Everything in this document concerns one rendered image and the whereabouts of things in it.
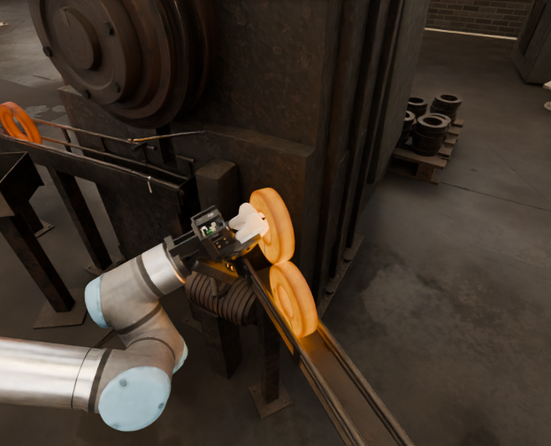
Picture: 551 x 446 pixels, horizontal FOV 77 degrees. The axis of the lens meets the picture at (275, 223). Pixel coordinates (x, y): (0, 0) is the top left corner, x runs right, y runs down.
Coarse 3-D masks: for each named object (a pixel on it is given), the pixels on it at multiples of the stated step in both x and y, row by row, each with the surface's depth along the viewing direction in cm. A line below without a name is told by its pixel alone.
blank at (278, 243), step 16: (256, 192) 70; (272, 192) 68; (256, 208) 72; (272, 208) 65; (272, 224) 66; (288, 224) 65; (272, 240) 69; (288, 240) 66; (272, 256) 71; (288, 256) 69
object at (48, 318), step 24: (0, 168) 121; (24, 168) 116; (0, 192) 104; (24, 192) 115; (0, 216) 110; (24, 240) 126; (24, 264) 133; (48, 264) 140; (48, 288) 143; (48, 312) 153; (72, 312) 153
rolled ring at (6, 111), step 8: (0, 104) 131; (8, 104) 130; (16, 104) 130; (0, 112) 134; (8, 112) 131; (16, 112) 129; (24, 112) 130; (8, 120) 138; (24, 120) 130; (32, 120) 132; (8, 128) 139; (16, 128) 141; (24, 128) 132; (32, 128) 132; (16, 136) 140; (24, 136) 142; (32, 136) 133; (40, 136) 136
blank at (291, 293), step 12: (276, 264) 72; (288, 264) 70; (276, 276) 72; (288, 276) 67; (300, 276) 67; (276, 288) 75; (288, 288) 67; (300, 288) 65; (276, 300) 77; (288, 300) 75; (300, 300) 65; (312, 300) 65; (288, 312) 73; (300, 312) 65; (312, 312) 65; (300, 324) 67; (312, 324) 66; (300, 336) 69
